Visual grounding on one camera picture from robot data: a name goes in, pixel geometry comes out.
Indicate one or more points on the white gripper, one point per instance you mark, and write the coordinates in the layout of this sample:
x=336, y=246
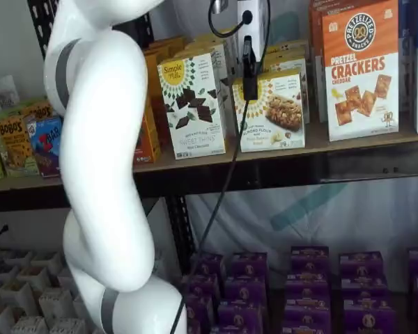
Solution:
x=254, y=17

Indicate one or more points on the Simple Mills almond bars box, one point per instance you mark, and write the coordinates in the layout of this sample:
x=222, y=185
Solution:
x=285, y=58
x=275, y=115
x=285, y=47
x=285, y=67

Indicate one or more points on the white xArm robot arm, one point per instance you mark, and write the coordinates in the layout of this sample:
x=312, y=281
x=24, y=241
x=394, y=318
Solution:
x=101, y=139

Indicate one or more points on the Simple Mills Sweet Thins box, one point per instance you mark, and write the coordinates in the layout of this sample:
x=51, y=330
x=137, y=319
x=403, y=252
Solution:
x=228, y=30
x=202, y=48
x=195, y=139
x=209, y=39

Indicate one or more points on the orange Pretzel Crackers cheddar box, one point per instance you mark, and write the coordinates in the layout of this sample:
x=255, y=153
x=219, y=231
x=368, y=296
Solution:
x=362, y=69
x=315, y=21

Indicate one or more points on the orange Revival cracker box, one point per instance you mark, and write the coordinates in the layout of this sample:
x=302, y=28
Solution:
x=149, y=149

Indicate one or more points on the orange Bobo's snack box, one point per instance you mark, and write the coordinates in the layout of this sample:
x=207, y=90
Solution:
x=38, y=110
x=15, y=146

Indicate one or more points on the blue purple Zbar box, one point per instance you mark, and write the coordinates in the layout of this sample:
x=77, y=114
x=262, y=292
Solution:
x=45, y=146

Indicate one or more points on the white patterned box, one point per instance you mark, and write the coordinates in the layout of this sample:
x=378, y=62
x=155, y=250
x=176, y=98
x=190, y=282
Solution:
x=55, y=308
x=68, y=327
x=29, y=326

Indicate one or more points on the white cloth backdrop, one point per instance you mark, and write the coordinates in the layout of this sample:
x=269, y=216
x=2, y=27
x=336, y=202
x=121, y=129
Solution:
x=334, y=215

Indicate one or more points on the black power plug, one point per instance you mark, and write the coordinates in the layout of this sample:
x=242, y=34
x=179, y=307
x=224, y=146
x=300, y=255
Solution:
x=3, y=229

